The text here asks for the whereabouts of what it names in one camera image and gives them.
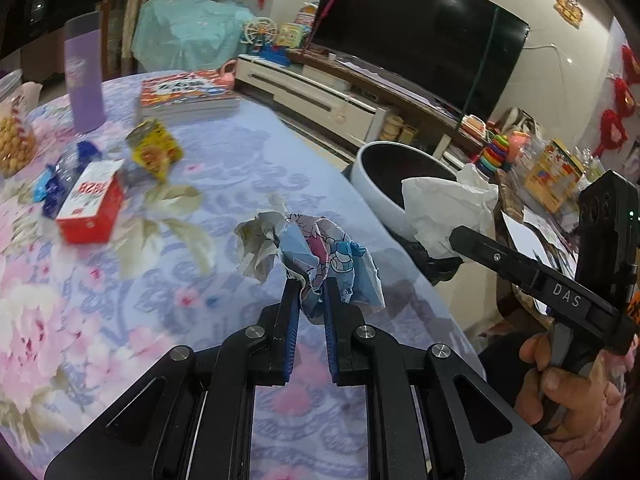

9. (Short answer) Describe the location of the teal cloth covered furniture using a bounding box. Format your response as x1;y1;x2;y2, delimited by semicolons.
131;0;254;72

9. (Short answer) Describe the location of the red white cigarette box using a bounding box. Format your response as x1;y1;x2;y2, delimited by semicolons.
55;159;124;245

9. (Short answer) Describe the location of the ferris wheel toy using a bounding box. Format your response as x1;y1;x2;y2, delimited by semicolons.
241;18;278;54

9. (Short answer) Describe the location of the blue white wrapper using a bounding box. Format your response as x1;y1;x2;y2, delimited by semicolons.
276;214;385;320

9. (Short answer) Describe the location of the rainbow stacking ring toy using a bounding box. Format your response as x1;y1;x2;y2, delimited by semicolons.
475;134;510;177

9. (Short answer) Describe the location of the white tissue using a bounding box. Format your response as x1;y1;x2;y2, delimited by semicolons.
401;164;499;259

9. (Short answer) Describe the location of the purple tumbler cup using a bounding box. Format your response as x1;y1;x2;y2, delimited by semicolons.
64;11;106;134

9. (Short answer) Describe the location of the black television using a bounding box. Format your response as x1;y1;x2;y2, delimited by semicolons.
312;0;529;119

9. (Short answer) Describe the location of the pink kettlebell toy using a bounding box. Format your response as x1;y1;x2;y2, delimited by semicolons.
219;58;238;89

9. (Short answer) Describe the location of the floral blue tablecloth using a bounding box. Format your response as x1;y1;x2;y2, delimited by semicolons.
1;96;480;479

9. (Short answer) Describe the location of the white tv cabinet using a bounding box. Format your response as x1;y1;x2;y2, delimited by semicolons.
236;54;479;166

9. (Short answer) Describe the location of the clear plastic snack jar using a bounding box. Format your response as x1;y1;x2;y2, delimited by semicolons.
0;70;41;179

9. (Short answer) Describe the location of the white round trash bin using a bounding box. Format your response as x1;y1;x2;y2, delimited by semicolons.
349;141;456;242

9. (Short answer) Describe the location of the blue plastic wrapper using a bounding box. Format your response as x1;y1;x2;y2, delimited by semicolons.
34;141;102;219

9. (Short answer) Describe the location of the stack of children's books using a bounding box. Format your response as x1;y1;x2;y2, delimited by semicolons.
139;70;240;122

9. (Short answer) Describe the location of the yellow snack bag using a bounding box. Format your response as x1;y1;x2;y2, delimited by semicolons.
126;119;183;183

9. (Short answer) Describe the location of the right hand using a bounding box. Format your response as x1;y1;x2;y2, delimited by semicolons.
515;334;624;442

